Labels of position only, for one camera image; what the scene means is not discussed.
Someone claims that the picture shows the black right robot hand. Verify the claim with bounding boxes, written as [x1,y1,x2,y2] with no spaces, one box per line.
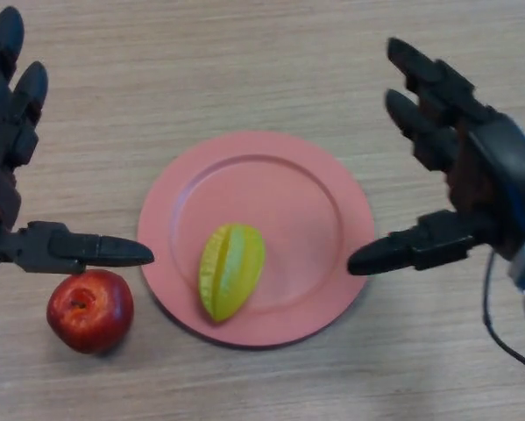
[347,37,525,276]

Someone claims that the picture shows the yellow starfruit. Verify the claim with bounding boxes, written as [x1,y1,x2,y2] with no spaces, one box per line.
[198,223,266,325]

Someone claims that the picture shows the pink round plate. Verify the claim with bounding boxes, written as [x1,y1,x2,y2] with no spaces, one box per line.
[137,130,375,350]

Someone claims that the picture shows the red apple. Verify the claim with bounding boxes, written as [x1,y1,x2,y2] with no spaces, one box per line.
[46,268,135,355]

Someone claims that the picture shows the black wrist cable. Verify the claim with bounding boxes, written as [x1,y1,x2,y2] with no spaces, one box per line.
[482,252,525,378]

